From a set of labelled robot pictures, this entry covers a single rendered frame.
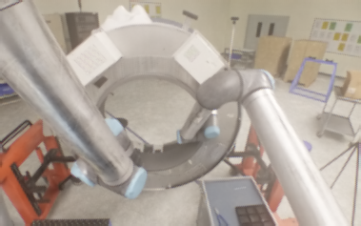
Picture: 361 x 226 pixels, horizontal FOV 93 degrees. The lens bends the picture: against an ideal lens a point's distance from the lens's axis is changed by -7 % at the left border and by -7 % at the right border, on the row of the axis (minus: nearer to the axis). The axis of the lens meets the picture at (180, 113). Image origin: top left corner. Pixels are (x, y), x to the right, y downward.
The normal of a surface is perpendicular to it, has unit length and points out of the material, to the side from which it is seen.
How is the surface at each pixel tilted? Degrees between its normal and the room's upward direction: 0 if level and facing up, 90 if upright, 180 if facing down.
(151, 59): 90
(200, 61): 90
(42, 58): 92
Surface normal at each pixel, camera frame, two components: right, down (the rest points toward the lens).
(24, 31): 0.87, 0.29
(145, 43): 0.08, 0.47
